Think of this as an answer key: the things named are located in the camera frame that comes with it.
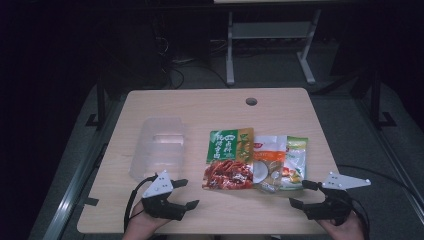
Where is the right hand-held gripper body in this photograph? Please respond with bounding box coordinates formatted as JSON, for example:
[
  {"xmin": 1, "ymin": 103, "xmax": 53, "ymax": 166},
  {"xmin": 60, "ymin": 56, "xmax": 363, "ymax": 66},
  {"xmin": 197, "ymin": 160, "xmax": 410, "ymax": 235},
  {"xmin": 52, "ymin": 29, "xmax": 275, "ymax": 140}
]
[{"xmin": 303, "ymin": 171, "xmax": 372, "ymax": 227}]

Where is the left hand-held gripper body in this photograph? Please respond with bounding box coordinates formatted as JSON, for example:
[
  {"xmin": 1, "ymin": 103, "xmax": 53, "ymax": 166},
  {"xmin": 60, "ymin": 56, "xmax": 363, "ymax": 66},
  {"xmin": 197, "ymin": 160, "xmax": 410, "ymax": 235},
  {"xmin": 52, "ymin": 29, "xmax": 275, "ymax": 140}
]
[{"xmin": 141, "ymin": 169, "xmax": 188, "ymax": 222}]

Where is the green and white food packet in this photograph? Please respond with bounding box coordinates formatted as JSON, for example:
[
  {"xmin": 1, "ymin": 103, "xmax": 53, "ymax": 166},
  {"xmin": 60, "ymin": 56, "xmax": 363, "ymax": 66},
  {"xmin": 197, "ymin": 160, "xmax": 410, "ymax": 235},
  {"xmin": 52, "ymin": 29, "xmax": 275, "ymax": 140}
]
[{"xmin": 279, "ymin": 135, "xmax": 310, "ymax": 192}]

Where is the clear plastic container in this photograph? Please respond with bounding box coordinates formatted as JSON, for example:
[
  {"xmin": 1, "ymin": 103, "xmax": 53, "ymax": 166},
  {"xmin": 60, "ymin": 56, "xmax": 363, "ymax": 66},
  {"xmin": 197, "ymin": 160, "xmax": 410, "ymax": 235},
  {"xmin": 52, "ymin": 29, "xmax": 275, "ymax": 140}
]
[{"xmin": 129, "ymin": 116, "xmax": 186, "ymax": 183}]

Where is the white and orange food packet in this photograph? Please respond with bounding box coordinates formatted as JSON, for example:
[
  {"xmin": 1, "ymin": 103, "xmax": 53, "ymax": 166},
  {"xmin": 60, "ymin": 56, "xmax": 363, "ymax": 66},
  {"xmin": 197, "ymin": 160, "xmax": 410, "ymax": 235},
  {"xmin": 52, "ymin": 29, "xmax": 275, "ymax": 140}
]
[{"xmin": 252, "ymin": 134, "xmax": 288, "ymax": 194}]

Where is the red and green food packet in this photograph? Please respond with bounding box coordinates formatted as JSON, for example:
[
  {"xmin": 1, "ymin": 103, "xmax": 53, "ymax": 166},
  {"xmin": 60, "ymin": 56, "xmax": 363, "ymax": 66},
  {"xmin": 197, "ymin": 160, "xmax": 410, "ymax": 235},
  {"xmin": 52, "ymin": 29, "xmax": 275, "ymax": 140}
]
[{"xmin": 201, "ymin": 127, "xmax": 256, "ymax": 191}]

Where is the person's left hand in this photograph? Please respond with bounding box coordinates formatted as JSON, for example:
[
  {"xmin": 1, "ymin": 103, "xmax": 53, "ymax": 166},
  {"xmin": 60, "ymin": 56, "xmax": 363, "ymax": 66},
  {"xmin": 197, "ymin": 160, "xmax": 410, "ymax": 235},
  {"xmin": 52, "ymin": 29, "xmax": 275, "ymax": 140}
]
[{"xmin": 121, "ymin": 200, "xmax": 172, "ymax": 240}]

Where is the person's right hand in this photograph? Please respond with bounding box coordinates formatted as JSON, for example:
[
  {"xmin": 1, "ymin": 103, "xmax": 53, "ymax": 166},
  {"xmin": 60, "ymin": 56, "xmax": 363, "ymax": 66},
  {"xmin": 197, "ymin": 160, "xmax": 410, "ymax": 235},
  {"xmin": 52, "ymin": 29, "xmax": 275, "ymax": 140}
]
[{"xmin": 316, "ymin": 210, "xmax": 368, "ymax": 240}]

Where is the black metal stand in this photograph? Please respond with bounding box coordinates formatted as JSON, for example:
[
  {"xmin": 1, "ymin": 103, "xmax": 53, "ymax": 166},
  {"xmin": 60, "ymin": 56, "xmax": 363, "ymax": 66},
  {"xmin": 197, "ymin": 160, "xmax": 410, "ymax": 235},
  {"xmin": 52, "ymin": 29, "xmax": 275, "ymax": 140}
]
[
  {"xmin": 369, "ymin": 67, "xmax": 398, "ymax": 130},
  {"xmin": 85, "ymin": 75, "xmax": 108, "ymax": 131}
]

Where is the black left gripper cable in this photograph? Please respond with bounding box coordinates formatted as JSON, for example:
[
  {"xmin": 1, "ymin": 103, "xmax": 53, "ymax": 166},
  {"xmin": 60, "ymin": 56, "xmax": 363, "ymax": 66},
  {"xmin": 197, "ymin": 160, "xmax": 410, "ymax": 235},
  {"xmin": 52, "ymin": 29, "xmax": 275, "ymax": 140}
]
[{"xmin": 123, "ymin": 175, "xmax": 158, "ymax": 233}]

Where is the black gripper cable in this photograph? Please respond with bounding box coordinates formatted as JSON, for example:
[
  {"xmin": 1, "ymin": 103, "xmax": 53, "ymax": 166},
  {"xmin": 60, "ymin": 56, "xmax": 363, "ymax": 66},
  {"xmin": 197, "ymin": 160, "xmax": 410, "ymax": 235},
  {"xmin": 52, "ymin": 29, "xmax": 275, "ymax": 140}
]
[
  {"xmin": 123, "ymin": 175, "xmax": 158, "ymax": 233},
  {"xmin": 336, "ymin": 164, "xmax": 424, "ymax": 239}
]

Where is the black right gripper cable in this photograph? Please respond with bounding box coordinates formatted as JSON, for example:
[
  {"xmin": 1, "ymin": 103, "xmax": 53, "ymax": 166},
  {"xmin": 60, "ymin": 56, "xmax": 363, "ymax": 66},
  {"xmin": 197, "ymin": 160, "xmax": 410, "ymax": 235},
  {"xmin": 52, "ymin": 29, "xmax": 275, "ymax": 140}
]
[{"xmin": 336, "ymin": 164, "xmax": 424, "ymax": 239}]

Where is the aluminium floor rail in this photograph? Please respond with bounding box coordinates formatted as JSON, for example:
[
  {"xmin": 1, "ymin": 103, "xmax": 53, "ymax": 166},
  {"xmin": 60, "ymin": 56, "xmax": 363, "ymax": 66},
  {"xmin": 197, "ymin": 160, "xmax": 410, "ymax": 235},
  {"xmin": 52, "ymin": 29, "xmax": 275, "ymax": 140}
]
[
  {"xmin": 354, "ymin": 96, "xmax": 424, "ymax": 212},
  {"xmin": 42, "ymin": 98, "xmax": 128, "ymax": 240}
]

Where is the black floor cable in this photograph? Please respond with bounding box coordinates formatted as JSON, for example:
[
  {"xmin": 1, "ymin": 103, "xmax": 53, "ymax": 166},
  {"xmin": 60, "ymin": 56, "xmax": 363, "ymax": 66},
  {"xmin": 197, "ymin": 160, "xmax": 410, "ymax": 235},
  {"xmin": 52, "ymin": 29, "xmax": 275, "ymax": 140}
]
[{"xmin": 166, "ymin": 63, "xmax": 232, "ymax": 90}]

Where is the white metal table frame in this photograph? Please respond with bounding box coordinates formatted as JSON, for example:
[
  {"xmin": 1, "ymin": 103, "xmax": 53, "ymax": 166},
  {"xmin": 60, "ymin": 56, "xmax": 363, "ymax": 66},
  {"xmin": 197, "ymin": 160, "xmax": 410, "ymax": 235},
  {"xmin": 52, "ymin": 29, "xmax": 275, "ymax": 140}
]
[{"xmin": 213, "ymin": 0, "xmax": 323, "ymax": 86}]

